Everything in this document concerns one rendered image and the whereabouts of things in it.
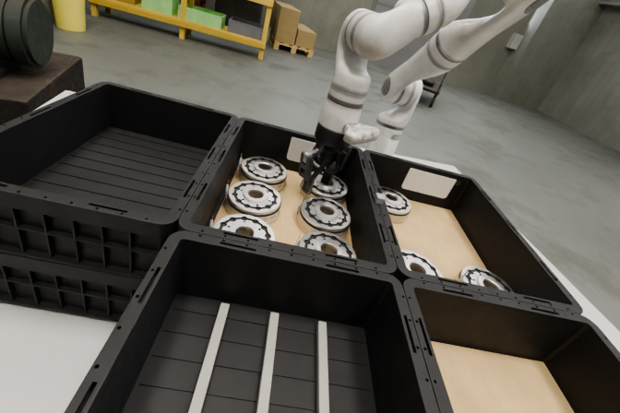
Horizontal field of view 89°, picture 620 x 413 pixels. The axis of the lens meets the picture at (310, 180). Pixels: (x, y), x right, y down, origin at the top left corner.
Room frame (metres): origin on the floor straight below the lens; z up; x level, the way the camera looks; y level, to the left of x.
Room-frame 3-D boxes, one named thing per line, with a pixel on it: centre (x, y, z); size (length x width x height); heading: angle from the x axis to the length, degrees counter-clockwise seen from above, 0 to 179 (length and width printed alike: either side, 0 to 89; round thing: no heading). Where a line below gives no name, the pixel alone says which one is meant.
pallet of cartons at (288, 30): (7.40, 1.37, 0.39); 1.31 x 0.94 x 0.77; 17
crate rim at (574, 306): (0.55, -0.27, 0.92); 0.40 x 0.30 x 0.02; 8
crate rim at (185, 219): (0.50, 0.02, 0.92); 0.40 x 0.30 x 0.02; 8
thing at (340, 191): (0.62, -0.04, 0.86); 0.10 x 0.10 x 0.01
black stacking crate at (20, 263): (0.46, 0.32, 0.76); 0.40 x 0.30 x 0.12; 8
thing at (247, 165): (0.60, 0.10, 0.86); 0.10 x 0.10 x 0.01
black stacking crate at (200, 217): (0.50, 0.02, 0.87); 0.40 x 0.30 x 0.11; 8
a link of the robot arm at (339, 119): (0.59, -0.03, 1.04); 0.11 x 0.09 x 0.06; 54
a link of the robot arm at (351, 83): (0.61, -0.01, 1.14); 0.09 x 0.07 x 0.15; 28
